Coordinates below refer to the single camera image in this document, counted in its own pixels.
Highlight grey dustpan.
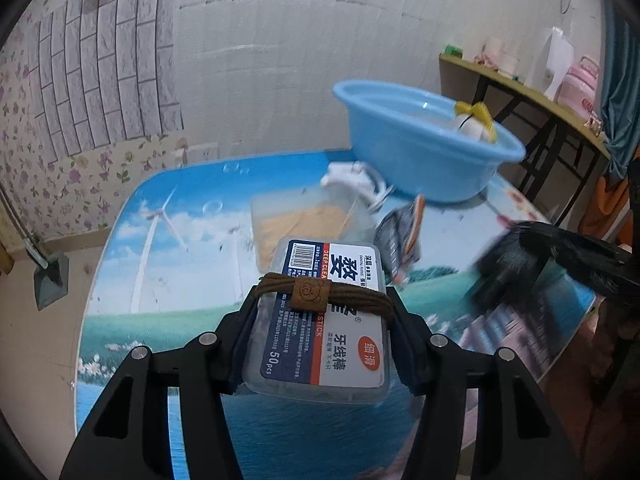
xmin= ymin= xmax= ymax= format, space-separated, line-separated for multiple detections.
xmin=0 ymin=192 xmax=71 ymax=311

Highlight brown hair tie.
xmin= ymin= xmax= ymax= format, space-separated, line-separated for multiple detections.
xmin=252 ymin=272 xmax=395 ymax=318

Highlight silver and orange sachet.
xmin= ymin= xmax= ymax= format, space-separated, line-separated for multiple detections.
xmin=375 ymin=195 xmax=427 ymax=283

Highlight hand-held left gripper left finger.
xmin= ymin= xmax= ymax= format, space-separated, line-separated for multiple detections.
xmin=60 ymin=287 xmax=261 ymax=480

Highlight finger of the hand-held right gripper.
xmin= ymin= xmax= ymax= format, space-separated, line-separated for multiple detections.
xmin=520 ymin=222 xmax=633 ymax=262
xmin=547 ymin=247 xmax=626 ymax=303

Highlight pink water bottle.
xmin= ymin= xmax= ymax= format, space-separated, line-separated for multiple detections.
xmin=556 ymin=56 xmax=601 ymax=117

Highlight clear toothpick box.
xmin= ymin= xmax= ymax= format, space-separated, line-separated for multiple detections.
xmin=249 ymin=187 xmax=381 ymax=271

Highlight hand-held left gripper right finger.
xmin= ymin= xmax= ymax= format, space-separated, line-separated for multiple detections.
xmin=385 ymin=287 xmax=576 ymax=480

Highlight clear floss pick box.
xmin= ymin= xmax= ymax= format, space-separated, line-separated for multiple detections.
xmin=241 ymin=237 xmax=392 ymax=405

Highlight white kettle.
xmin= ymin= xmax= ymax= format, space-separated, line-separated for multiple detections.
xmin=532 ymin=26 xmax=576 ymax=101

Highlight yellow side table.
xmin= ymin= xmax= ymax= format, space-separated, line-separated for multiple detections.
xmin=439 ymin=52 xmax=613 ymax=226

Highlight blue plastic basin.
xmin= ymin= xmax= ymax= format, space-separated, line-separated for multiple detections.
xmin=333 ymin=79 xmax=527 ymax=204

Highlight orange cloth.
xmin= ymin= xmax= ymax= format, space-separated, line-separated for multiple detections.
xmin=580 ymin=172 xmax=636 ymax=248

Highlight wall socket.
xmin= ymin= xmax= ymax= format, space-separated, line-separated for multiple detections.
xmin=175 ymin=142 xmax=221 ymax=166

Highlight white and yellow plush toy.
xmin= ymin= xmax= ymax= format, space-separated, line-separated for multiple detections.
xmin=451 ymin=101 xmax=498 ymax=143

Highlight white charger with cable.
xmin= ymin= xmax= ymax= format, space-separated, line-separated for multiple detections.
xmin=320 ymin=160 xmax=396 ymax=206

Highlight blue curtain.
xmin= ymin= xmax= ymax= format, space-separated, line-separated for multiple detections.
xmin=597 ymin=0 xmax=640 ymax=181

